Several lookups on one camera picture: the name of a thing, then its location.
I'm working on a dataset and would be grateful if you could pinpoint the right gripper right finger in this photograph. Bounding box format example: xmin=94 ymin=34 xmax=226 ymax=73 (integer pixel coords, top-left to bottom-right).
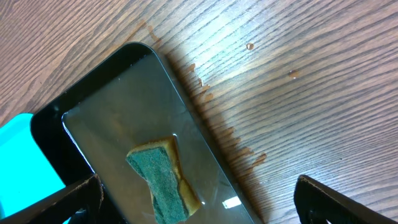
xmin=294 ymin=175 xmax=397 ymax=224

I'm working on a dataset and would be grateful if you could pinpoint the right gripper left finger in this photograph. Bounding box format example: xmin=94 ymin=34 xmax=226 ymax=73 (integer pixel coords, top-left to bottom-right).
xmin=1 ymin=174 xmax=103 ymax=224

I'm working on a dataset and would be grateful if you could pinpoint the green yellow sponge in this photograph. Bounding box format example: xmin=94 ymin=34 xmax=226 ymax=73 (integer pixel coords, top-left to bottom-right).
xmin=126 ymin=136 xmax=201 ymax=224

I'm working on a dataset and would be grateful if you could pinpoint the teal plastic tray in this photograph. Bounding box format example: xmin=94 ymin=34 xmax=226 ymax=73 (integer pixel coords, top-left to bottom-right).
xmin=1 ymin=113 xmax=65 ymax=219

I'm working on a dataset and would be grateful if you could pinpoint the black water tray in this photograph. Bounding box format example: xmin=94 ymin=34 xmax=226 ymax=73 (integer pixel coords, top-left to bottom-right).
xmin=30 ymin=42 xmax=260 ymax=223

